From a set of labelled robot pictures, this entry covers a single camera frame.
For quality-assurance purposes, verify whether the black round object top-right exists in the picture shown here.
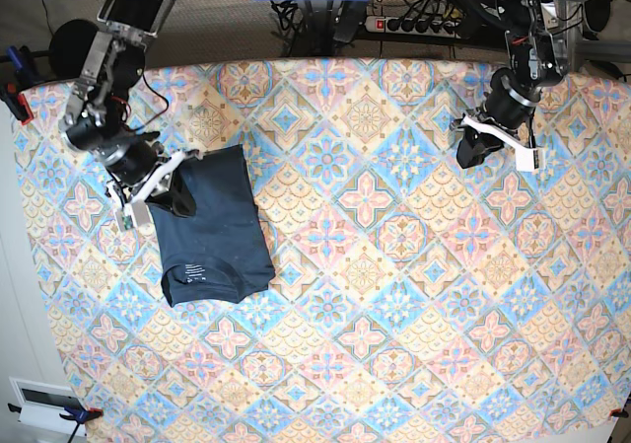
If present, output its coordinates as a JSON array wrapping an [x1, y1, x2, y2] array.
[[583, 0, 612, 33]]

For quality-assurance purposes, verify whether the blue orange clamp bottom-left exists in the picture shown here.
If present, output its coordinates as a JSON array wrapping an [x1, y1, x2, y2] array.
[[7, 404, 103, 442]]

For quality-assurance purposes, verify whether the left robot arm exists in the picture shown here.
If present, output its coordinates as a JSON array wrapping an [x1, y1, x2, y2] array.
[[450, 0, 567, 173]]

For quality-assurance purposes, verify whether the orange clamp bottom-right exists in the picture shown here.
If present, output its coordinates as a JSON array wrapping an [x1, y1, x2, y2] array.
[[609, 408, 629, 418]]

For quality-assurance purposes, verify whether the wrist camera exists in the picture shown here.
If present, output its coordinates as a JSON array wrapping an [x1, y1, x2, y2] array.
[[114, 202, 152, 231], [515, 147, 546, 173]]

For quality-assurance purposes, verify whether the dark navy t-shirt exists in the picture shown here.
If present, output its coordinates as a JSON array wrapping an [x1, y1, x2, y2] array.
[[150, 145, 275, 307]]

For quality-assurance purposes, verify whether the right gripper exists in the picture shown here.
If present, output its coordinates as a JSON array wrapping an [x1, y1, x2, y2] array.
[[101, 131, 203, 217]]

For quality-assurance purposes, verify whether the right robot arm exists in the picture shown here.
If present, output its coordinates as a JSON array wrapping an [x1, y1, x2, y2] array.
[[59, 0, 200, 229]]

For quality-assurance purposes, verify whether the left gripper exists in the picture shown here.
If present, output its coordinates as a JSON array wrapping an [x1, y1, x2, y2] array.
[[451, 67, 540, 169]]

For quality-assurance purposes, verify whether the white power strip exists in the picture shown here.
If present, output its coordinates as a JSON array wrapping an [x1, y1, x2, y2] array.
[[364, 16, 457, 37]]

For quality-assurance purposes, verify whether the white wall vent panel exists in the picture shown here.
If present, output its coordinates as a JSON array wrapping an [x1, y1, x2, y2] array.
[[9, 377, 81, 436]]

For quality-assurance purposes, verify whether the blue orange clamp top-left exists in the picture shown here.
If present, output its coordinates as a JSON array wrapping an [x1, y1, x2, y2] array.
[[1, 45, 35, 125]]

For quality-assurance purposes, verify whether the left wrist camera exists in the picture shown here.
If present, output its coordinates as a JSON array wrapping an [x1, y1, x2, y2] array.
[[515, 147, 546, 173]]

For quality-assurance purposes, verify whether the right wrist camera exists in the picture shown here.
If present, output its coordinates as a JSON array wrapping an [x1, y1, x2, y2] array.
[[114, 202, 152, 231]]

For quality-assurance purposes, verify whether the black round stool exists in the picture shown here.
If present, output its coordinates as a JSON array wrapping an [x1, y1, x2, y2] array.
[[48, 19, 99, 80]]

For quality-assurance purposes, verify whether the patterned colourful tablecloth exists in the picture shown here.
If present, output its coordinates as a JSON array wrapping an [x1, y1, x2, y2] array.
[[12, 59, 630, 442]]

